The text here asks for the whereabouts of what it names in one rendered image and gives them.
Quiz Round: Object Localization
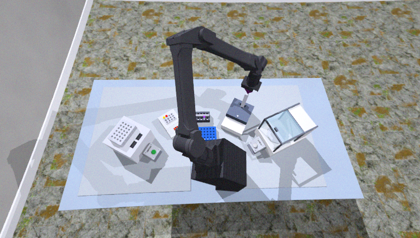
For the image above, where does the blue tube rack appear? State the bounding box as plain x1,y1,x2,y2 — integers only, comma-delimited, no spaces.
199,126,216,141

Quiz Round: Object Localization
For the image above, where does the white block with round holes on base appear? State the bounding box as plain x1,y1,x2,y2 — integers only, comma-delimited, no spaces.
103,116,162,163

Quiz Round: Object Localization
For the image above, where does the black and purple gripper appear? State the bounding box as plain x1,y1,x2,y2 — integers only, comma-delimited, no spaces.
241,76,262,94

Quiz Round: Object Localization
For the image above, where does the white block with grey holes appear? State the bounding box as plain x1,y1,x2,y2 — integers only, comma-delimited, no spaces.
158,109,178,139

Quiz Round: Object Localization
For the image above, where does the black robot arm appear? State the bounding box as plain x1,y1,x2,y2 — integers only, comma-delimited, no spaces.
166,26,267,171

